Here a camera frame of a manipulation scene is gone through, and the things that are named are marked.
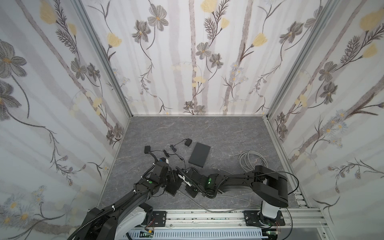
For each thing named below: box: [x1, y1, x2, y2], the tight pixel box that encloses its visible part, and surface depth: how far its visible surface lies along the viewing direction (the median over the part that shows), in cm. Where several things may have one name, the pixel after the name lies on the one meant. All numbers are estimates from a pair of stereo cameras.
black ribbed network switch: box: [165, 182, 182, 197], surface depth 83 cm
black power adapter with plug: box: [144, 145, 170, 158], surface depth 101 cm
